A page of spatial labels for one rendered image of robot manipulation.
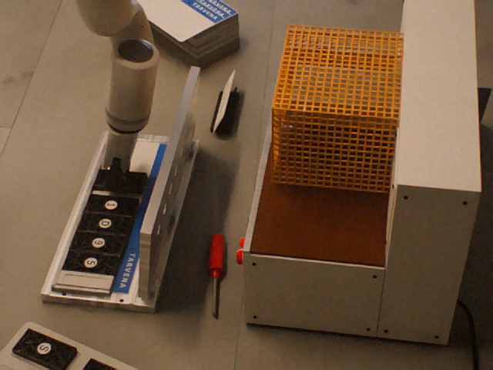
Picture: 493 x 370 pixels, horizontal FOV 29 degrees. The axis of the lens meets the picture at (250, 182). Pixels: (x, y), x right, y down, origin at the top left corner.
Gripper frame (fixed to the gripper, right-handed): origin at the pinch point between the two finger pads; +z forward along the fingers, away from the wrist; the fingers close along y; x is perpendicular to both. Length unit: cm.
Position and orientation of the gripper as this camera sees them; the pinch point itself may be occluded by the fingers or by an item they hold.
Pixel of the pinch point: (119, 174)
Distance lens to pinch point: 187.7
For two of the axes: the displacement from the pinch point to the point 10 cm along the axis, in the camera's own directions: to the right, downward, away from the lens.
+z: -1.9, 6.7, 7.1
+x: 9.7, 2.4, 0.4
